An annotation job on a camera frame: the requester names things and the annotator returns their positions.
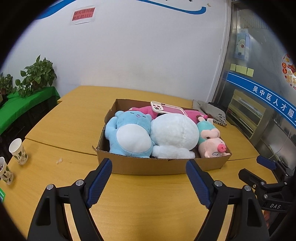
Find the green potted plant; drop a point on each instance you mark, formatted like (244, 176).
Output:
(6, 85)
(37, 76)

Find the light blue plush toy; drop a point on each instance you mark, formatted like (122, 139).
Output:
(128, 133)

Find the red notice sign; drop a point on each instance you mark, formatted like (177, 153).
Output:
(83, 15)

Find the paper cup with leaf print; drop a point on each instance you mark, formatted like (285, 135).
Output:
(18, 151)

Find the clear white phone case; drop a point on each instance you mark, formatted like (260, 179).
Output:
(163, 108)

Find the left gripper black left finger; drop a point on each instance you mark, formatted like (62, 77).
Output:
(50, 222)

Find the brown cardboard box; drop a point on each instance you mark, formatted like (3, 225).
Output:
(149, 166)

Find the blue cartoon poster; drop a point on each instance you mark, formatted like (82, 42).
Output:
(242, 45)

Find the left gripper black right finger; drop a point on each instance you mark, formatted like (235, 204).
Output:
(247, 221)

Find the white plush toy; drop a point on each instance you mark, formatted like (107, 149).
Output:
(174, 136)

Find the green tablecloth side table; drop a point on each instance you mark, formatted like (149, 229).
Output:
(19, 115)

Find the yellow sticky notes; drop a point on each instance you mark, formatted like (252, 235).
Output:
(242, 70)

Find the pink pig plush toy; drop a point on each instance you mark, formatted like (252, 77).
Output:
(210, 144)

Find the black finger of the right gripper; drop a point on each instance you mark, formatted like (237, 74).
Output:
(249, 178)
(277, 168)

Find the grey cloth bag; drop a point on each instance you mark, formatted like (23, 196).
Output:
(219, 116)

